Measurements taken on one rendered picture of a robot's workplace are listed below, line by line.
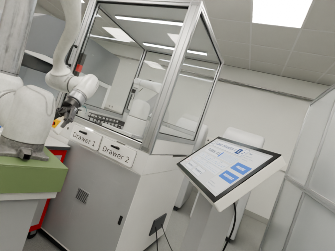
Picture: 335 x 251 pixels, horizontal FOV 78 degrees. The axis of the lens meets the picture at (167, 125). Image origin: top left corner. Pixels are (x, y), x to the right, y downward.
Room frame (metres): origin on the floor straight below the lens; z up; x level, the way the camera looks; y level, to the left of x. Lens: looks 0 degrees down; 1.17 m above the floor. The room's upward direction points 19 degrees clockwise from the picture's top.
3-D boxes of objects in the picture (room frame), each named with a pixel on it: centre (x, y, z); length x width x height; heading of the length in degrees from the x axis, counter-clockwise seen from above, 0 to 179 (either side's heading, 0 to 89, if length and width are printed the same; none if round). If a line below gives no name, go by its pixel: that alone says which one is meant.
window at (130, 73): (1.57, 0.51, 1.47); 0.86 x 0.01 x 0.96; 65
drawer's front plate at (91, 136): (1.56, 0.55, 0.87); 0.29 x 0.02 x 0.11; 65
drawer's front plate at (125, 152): (1.43, 0.27, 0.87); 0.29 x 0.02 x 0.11; 65
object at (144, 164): (1.99, 0.31, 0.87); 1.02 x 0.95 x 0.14; 65
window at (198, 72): (1.78, -0.13, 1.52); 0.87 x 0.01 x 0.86; 155
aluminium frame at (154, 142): (1.99, 0.32, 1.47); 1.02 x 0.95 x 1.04; 65
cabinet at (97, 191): (1.98, 0.31, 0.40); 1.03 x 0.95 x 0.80; 65
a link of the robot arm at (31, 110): (0.86, 0.55, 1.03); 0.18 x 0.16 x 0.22; 77
